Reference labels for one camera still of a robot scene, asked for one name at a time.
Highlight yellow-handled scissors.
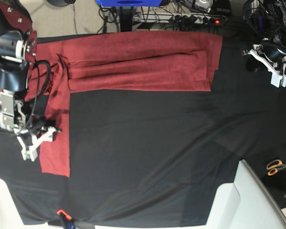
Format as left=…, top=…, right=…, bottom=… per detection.
left=266, top=159, right=286, bottom=176

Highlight blue plastic bin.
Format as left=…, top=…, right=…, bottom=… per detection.
left=96, top=0, right=162, bottom=7

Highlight white power strip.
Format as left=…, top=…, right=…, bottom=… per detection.
left=133, top=12, right=228, bottom=26

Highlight blue clamp at right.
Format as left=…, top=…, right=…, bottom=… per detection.
left=256, top=16, right=263, bottom=34

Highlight white right table frame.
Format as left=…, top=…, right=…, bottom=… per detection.
left=206, top=160, right=286, bottom=229

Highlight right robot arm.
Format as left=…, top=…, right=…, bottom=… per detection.
left=0, top=0, right=61, bottom=161

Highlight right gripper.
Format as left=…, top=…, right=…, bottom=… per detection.
left=15, top=118, right=62, bottom=162

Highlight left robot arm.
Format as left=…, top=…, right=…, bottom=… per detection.
left=243, top=0, right=286, bottom=88

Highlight orange blue clamp bottom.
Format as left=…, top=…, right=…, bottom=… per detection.
left=56, top=209, right=77, bottom=229

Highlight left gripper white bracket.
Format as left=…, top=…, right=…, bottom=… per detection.
left=242, top=42, right=286, bottom=88

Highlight white table frame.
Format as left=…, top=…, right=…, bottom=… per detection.
left=206, top=160, right=286, bottom=229
left=0, top=176, right=51, bottom=229

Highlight black table cloth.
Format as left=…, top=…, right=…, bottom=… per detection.
left=0, top=38, right=286, bottom=228

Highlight white left table frame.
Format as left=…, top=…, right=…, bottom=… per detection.
left=0, top=176, right=51, bottom=229

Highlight red long-sleeve T-shirt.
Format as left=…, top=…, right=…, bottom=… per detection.
left=0, top=0, right=224, bottom=178

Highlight black camera stand post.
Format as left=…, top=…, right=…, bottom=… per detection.
left=117, top=6, right=137, bottom=32

